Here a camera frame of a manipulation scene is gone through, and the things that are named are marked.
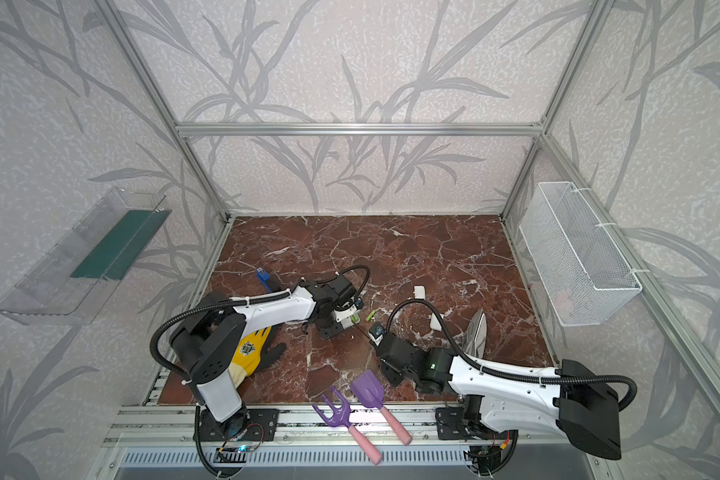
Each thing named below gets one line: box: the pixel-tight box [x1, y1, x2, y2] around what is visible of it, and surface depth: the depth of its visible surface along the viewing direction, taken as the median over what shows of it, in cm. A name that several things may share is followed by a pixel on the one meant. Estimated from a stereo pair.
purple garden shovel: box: [350, 370, 413, 446], surface depth 80 cm
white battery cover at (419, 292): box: [413, 285, 426, 299], surface depth 101 cm
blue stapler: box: [256, 267, 272, 293], surface depth 101 cm
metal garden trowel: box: [462, 309, 488, 359], surface depth 91 cm
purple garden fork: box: [312, 386, 382, 465], surface depth 77 cm
